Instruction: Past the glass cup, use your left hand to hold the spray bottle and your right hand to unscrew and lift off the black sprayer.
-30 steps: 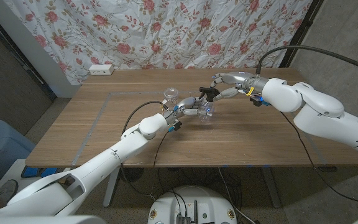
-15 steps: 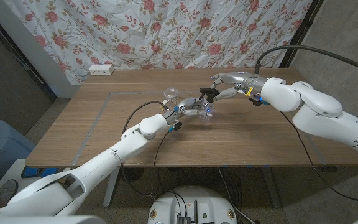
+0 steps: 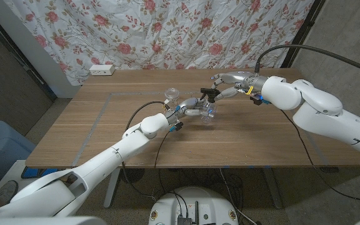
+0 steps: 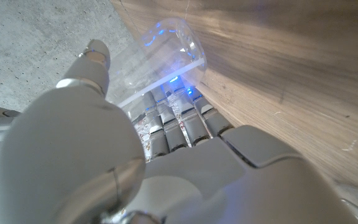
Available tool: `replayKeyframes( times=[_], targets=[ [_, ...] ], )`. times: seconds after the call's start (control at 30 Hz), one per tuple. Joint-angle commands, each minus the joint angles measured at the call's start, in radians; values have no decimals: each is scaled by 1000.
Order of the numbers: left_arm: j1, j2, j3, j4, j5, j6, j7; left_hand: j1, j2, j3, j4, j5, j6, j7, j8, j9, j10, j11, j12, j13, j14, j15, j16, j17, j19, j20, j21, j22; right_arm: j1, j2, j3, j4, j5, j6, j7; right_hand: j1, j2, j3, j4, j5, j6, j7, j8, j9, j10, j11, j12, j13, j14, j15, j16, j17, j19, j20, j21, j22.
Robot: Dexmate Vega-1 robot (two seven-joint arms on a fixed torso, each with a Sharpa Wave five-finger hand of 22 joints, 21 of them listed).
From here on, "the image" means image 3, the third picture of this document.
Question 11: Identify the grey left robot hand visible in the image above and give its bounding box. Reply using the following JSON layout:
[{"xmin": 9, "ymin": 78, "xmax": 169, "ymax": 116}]
[{"xmin": 164, "ymin": 96, "xmax": 218, "ymax": 126}]

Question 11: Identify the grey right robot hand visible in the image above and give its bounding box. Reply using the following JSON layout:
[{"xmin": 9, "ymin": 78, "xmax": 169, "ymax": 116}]
[{"xmin": 210, "ymin": 71, "xmax": 268, "ymax": 101}]

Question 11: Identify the clear plastic spray bottle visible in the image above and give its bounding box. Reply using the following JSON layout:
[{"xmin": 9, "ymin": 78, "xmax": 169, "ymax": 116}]
[{"xmin": 198, "ymin": 101, "xmax": 218, "ymax": 124}]

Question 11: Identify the black trigger sprayer head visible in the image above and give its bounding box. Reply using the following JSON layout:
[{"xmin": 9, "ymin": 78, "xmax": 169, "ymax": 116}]
[{"xmin": 200, "ymin": 87, "xmax": 221, "ymax": 103}]

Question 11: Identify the white robot shoulder housing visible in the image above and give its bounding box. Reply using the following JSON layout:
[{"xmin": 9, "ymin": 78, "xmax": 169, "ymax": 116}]
[{"xmin": 0, "ymin": 216, "xmax": 108, "ymax": 225}]

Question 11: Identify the clear glass cup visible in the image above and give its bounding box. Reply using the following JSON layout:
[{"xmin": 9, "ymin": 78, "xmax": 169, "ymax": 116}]
[{"xmin": 164, "ymin": 87, "xmax": 181, "ymax": 106}]

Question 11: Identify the floral print backdrop cloth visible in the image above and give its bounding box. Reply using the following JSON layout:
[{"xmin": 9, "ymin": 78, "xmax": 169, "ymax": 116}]
[{"xmin": 3, "ymin": 0, "xmax": 315, "ymax": 87}]

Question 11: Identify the black backdrop stand pole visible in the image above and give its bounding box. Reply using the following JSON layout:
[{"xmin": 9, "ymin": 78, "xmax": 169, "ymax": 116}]
[
  {"xmin": 280, "ymin": 0, "xmax": 326, "ymax": 69},
  {"xmin": 0, "ymin": 6, "xmax": 58, "ymax": 101}
]

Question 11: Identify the black floor fan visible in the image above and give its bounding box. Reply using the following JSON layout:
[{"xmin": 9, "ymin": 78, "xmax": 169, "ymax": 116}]
[{"xmin": 119, "ymin": 168, "xmax": 146, "ymax": 184}]

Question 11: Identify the white power strip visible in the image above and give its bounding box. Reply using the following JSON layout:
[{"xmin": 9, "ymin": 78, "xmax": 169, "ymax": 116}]
[{"xmin": 89, "ymin": 64, "xmax": 116, "ymax": 76}]

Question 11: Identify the white robot torso base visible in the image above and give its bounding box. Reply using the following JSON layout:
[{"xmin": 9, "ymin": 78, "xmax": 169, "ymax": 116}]
[{"xmin": 148, "ymin": 186, "xmax": 239, "ymax": 225}]

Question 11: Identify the white table leg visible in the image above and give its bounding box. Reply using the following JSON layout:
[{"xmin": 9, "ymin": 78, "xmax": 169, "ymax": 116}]
[{"xmin": 103, "ymin": 167, "xmax": 121, "ymax": 209}]

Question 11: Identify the grey table leg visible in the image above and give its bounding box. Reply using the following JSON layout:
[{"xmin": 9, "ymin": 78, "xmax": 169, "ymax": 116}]
[{"xmin": 262, "ymin": 167, "xmax": 283, "ymax": 209}]

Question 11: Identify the blue floor pad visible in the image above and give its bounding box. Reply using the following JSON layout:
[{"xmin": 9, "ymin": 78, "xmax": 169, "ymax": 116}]
[{"xmin": 21, "ymin": 167, "xmax": 59, "ymax": 179}]

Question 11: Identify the blue plastic bin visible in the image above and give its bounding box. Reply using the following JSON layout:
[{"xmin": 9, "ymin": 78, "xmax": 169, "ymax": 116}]
[{"xmin": 0, "ymin": 120, "xmax": 36, "ymax": 179}]

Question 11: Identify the grey shoe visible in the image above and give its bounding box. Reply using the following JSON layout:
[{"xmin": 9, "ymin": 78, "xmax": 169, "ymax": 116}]
[{"xmin": 0, "ymin": 180, "xmax": 19, "ymax": 203}]

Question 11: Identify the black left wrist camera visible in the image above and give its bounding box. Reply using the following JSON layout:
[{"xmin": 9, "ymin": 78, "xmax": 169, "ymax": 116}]
[{"xmin": 169, "ymin": 121, "xmax": 184, "ymax": 132}]

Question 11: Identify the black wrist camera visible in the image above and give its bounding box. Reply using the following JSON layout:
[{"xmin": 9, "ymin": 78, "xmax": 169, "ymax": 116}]
[
  {"xmin": 250, "ymin": 93, "xmax": 271, "ymax": 106},
  {"xmin": 169, "ymin": 121, "xmax": 184, "ymax": 132}
]

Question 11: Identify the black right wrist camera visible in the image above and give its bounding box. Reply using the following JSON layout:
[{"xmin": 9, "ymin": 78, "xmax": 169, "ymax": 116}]
[{"xmin": 250, "ymin": 93, "xmax": 271, "ymax": 106}]

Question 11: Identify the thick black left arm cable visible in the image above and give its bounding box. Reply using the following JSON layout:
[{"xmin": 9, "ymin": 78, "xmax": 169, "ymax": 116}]
[{"xmin": 125, "ymin": 100, "xmax": 171, "ymax": 132}]

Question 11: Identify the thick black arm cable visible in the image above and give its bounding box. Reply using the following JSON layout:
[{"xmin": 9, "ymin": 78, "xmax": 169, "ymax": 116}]
[
  {"xmin": 254, "ymin": 44, "xmax": 360, "ymax": 78},
  {"xmin": 125, "ymin": 100, "xmax": 171, "ymax": 132}
]

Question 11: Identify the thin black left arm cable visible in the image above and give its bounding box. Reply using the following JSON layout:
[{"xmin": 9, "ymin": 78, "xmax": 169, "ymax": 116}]
[{"xmin": 153, "ymin": 130, "xmax": 176, "ymax": 201}]

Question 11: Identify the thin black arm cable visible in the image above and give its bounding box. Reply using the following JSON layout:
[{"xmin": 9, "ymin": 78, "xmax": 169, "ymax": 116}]
[
  {"xmin": 279, "ymin": 109, "xmax": 360, "ymax": 203},
  {"xmin": 153, "ymin": 130, "xmax": 176, "ymax": 201}
]

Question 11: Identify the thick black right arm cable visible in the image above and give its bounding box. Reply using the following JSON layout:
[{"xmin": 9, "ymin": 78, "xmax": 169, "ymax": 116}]
[{"xmin": 254, "ymin": 44, "xmax": 360, "ymax": 78}]

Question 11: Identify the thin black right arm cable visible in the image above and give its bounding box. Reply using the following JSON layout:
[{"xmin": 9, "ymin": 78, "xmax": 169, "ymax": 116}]
[{"xmin": 279, "ymin": 109, "xmax": 360, "ymax": 203}]

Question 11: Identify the white floor cable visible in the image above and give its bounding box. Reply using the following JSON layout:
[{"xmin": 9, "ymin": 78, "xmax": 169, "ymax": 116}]
[{"xmin": 219, "ymin": 168, "xmax": 258, "ymax": 225}]

